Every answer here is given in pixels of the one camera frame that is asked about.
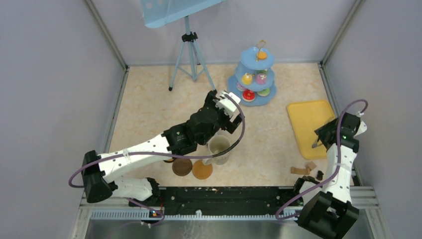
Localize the orange-brown coaster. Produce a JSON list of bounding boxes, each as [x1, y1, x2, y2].
[[192, 160, 213, 180]]

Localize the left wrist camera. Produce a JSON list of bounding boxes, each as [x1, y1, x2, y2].
[[215, 91, 241, 118]]

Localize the purple donut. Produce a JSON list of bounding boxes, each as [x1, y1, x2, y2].
[[236, 82, 247, 92]]

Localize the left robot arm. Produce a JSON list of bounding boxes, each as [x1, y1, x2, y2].
[[77, 91, 245, 206]]

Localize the green cupcake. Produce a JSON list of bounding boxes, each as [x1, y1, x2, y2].
[[257, 69, 268, 75]]

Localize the yellow cupcake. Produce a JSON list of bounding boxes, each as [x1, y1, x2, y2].
[[241, 73, 254, 85]]

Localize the metal tongs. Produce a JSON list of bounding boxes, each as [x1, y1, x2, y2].
[[312, 138, 323, 148]]

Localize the small black block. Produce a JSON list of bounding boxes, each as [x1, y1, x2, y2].
[[316, 170, 324, 181]]

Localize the brown wooden blocks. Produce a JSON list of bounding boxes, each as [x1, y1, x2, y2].
[[290, 161, 317, 176]]

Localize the large cream mug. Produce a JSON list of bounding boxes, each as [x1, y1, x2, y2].
[[202, 135, 231, 165]]

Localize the blue tripod stand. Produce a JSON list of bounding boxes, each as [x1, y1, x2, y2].
[[168, 16, 217, 93]]

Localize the pink cupcake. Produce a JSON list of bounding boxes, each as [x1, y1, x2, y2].
[[255, 73, 267, 85]]

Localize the dark brown coaster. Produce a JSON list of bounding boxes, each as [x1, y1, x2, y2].
[[172, 158, 193, 177]]

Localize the red donut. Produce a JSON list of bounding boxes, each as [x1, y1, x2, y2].
[[242, 89, 256, 102]]

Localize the yellow serving tray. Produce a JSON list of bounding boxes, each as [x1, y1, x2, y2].
[[287, 100, 335, 160]]

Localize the green donut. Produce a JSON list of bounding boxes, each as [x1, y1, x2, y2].
[[256, 88, 270, 97]]

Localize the orange biscuit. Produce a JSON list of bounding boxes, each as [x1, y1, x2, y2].
[[256, 51, 268, 61]]

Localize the blue three-tier cake stand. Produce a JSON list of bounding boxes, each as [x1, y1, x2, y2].
[[227, 39, 277, 107]]

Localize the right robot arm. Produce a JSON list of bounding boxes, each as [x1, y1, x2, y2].
[[292, 113, 367, 239]]

